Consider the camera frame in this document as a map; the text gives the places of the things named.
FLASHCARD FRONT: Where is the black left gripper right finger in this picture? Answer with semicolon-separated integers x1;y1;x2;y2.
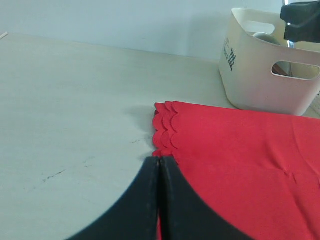
158;157;251;240

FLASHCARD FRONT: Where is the white ceramic bowl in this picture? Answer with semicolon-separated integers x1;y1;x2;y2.
252;32;281;46

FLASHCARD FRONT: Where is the brown wooden plate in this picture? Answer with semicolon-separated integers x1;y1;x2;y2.
271;61;292;77

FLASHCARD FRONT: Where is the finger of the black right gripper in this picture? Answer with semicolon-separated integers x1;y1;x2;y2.
284;23;320;43
280;1;320;25

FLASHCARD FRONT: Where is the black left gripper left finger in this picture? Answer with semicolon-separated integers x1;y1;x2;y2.
69;157;160;240

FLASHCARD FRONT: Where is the white perforated plastic basket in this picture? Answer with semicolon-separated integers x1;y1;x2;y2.
310;93;320;115

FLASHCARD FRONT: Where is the red table cloth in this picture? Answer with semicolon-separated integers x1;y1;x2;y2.
152;101;320;240

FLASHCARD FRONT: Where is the cream plastic storage bin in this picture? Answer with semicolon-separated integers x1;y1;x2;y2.
218;8;320;116

